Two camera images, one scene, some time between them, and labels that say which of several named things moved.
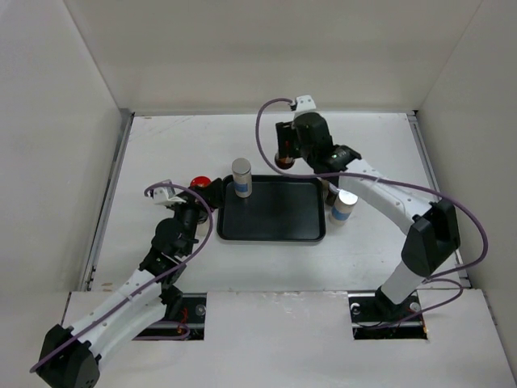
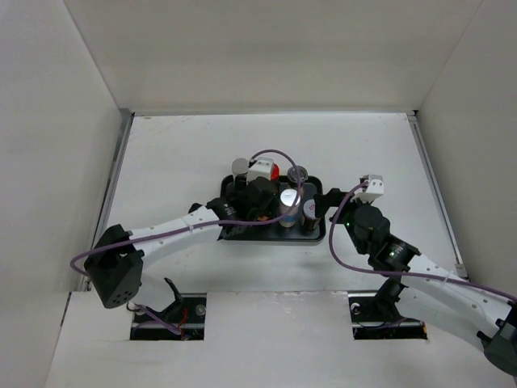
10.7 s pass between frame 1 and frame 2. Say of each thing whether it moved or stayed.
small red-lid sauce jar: moved
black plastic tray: stayed
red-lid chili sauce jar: moved
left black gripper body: moved
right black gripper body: moved
